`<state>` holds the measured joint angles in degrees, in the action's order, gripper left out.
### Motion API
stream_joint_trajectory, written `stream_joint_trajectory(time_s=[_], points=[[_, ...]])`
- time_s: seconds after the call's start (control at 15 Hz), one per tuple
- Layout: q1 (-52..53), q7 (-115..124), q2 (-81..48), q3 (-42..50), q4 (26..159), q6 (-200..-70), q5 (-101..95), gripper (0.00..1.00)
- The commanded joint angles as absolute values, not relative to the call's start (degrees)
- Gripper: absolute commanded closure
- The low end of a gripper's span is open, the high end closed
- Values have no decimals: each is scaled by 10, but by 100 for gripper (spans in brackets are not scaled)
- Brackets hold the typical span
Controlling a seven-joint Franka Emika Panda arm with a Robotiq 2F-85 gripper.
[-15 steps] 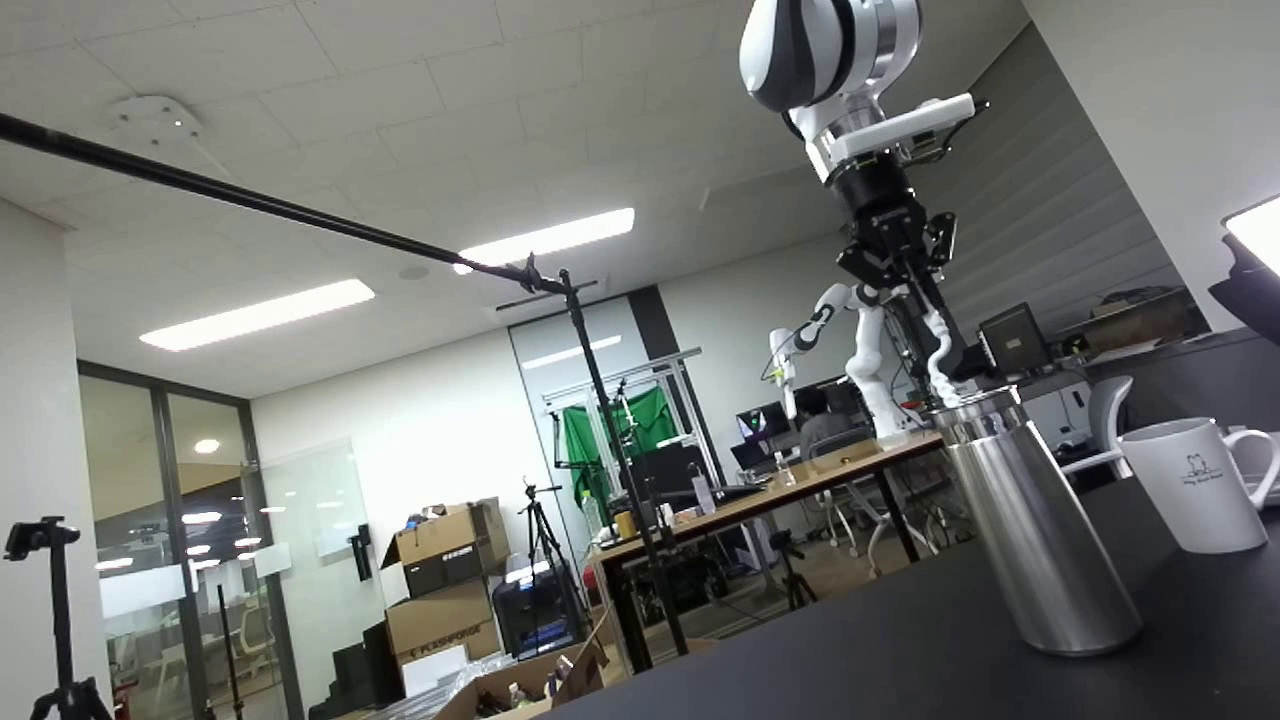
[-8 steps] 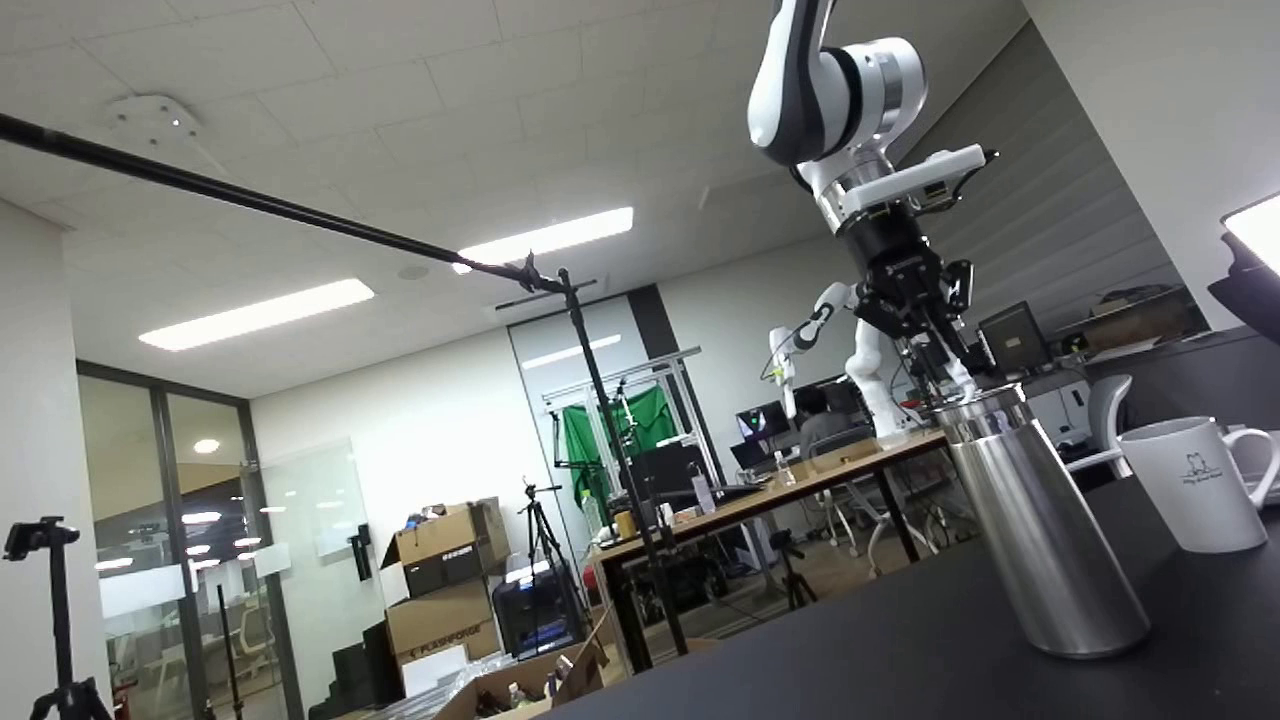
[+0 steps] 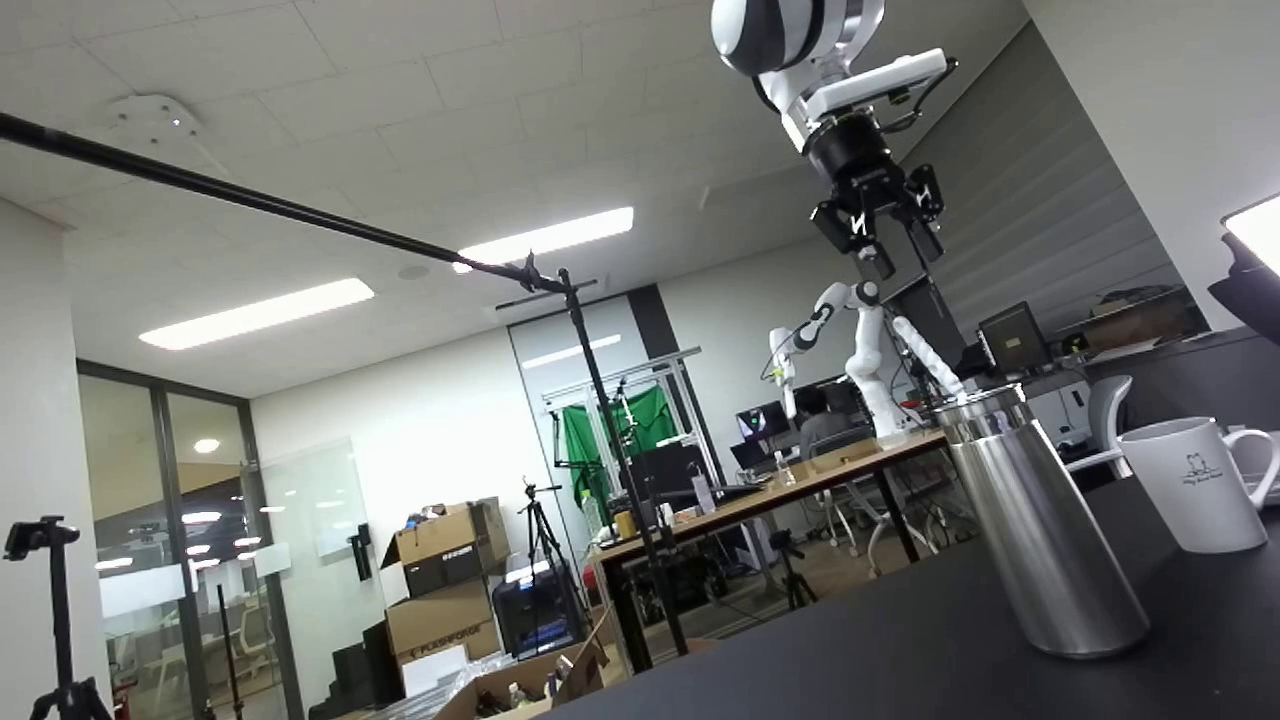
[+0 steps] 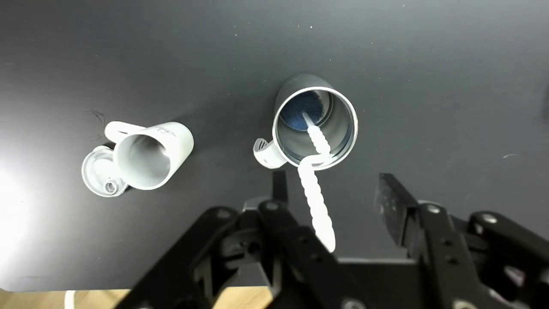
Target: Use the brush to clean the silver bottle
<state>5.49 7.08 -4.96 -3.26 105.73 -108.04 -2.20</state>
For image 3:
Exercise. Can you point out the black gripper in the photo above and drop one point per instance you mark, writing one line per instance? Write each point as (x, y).
(882, 202)

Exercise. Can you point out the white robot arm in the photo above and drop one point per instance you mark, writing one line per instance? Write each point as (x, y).
(814, 52)

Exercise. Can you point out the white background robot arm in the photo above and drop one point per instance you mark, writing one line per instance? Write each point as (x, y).
(869, 365)

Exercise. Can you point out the silver metal bottle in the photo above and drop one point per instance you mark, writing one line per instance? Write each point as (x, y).
(1044, 534)

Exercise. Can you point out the black computer monitor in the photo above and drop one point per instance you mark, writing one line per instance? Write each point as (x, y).
(1014, 343)

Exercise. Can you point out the long wooden table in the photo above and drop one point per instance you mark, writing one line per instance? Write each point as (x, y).
(801, 481)

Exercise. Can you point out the green cloth backdrop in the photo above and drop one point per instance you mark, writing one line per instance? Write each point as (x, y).
(647, 420)

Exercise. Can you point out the small black floor tripod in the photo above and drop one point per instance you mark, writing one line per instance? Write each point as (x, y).
(795, 574)

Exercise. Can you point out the rectangular ceiling light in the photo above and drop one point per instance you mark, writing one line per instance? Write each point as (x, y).
(256, 314)
(544, 236)

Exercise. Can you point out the black studio light panel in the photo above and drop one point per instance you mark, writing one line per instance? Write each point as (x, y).
(1253, 275)

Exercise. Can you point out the white ceramic mug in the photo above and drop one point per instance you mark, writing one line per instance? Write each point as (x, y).
(1194, 487)

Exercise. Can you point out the brown cardboard box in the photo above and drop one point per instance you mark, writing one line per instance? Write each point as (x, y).
(441, 620)
(445, 540)

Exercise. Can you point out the open cardboard box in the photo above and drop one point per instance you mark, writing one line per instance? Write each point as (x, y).
(524, 683)

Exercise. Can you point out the black boom pole stand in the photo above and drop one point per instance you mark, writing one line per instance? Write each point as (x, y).
(264, 202)

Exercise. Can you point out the black camera tripod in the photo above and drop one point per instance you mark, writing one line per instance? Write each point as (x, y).
(56, 627)

